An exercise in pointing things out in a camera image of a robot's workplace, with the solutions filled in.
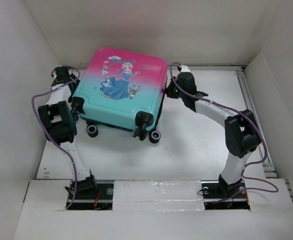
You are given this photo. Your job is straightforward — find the pink and teal suitcase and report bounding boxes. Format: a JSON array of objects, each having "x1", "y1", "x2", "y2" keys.
[{"x1": 71, "y1": 47, "x2": 168, "y2": 144}]

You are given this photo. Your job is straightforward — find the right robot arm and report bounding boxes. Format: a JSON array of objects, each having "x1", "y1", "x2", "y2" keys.
[{"x1": 165, "y1": 66, "x2": 261, "y2": 199}]

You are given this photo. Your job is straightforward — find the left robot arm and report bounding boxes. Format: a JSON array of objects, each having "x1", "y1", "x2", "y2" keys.
[{"x1": 31, "y1": 65, "x2": 100, "y2": 200}]

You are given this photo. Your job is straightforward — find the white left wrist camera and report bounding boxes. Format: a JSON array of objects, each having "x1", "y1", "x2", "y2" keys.
[{"x1": 51, "y1": 75, "x2": 57, "y2": 88}]

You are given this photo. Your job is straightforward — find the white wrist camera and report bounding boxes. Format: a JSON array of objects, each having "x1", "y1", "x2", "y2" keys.
[
  {"x1": 51, "y1": 75, "x2": 57, "y2": 88},
  {"x1": 177, "y1": 64, "x2": 191, "y2": 73}
]

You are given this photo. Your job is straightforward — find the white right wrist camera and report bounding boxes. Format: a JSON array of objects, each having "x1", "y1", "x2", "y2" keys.
[{"x1": 177, "y1": 64, "x2": 191, "y2": 73}]

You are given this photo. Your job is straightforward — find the aluminium frame rail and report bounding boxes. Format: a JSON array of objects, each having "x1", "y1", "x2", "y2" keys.
[{"x1": 190, "y1": 65, "x2": 278, "y2": 179}]

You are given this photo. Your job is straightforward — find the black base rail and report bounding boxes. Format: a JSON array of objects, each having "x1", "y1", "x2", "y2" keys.
[{"x1": 66, "y1": 180, "x2": 250, "y2": 212}]

